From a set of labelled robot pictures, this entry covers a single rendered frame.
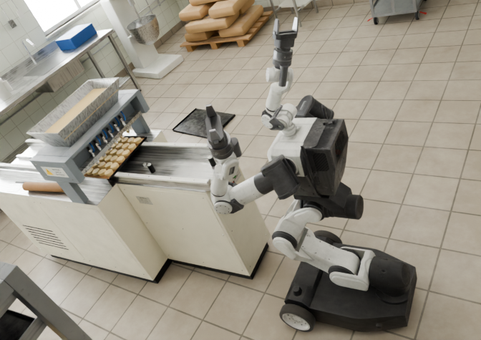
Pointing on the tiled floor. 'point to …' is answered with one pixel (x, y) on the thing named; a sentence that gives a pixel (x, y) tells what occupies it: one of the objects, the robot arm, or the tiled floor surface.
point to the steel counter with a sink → (53, 73)
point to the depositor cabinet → (87, 224)
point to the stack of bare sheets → (195, 125)
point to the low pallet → (230, 36)
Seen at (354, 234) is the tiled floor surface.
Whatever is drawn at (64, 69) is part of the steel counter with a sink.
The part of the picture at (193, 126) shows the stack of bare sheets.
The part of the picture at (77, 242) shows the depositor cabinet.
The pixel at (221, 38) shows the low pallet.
